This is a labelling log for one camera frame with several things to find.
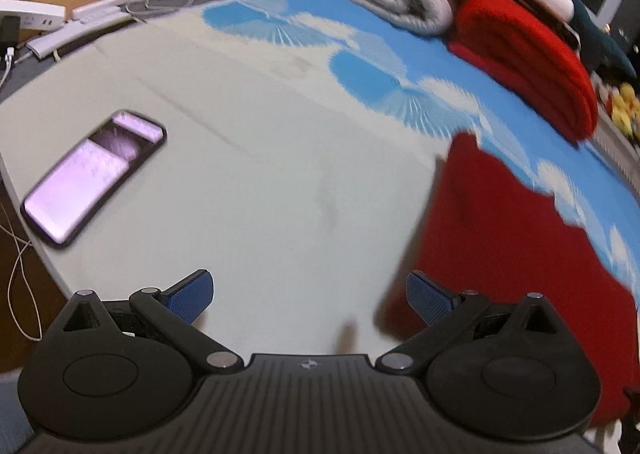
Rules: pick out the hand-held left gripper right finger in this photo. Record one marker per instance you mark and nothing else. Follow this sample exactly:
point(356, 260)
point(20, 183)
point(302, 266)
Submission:
point(425, 296)

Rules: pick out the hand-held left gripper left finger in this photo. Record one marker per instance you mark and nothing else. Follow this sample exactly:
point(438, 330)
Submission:
point(192, 294)

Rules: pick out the red knit sweater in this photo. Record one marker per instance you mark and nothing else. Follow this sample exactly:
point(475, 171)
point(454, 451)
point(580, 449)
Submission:
point(500, 259)

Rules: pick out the blue white printed mat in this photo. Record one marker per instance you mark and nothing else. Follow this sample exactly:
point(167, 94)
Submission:
point(250, 158)

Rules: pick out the black smartphone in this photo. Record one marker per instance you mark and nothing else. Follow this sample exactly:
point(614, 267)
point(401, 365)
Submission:
point(95, 173)

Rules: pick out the folded red knit garment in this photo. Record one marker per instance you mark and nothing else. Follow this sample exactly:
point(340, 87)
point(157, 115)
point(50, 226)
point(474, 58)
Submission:
point(530, 58)

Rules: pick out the yellow plush toys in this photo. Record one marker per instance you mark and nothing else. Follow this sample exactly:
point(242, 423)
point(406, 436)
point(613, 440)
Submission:
point(625, 106)

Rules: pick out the white power strip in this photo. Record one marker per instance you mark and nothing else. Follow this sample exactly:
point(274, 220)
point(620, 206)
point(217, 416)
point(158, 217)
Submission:
point(70, 36)
point(30, 14)

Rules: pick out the black plug adapter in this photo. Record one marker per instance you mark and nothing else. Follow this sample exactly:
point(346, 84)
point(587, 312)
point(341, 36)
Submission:
point(9, 31)

